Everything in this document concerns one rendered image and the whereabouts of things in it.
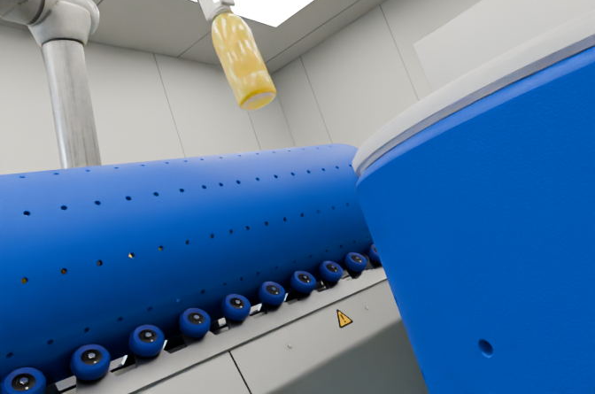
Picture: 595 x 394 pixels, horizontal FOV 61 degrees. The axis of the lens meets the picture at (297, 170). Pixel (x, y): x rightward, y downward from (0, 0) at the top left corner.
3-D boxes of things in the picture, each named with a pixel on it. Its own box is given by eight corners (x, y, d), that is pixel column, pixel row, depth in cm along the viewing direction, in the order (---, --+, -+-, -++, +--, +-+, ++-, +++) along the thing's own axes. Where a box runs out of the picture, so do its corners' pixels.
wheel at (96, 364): (62, 360, 61) (65, 348, 60) (98, 347, 64) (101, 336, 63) (78, 388, 58) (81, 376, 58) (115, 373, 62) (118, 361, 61)
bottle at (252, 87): (287, 92, 86) (247, 3, 91) (257, 90, 81) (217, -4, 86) (260, 114, 91) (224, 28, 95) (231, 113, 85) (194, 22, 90)
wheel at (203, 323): (171, 320, 72) (173, 311, 71) (197, 312, 75) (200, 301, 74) (188, 343, 69) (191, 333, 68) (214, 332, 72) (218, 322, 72)
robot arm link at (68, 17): (44, 271, 129) (114, 258, 148) (86, 263, 121) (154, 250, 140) (2, -15, 136) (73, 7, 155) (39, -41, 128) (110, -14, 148)
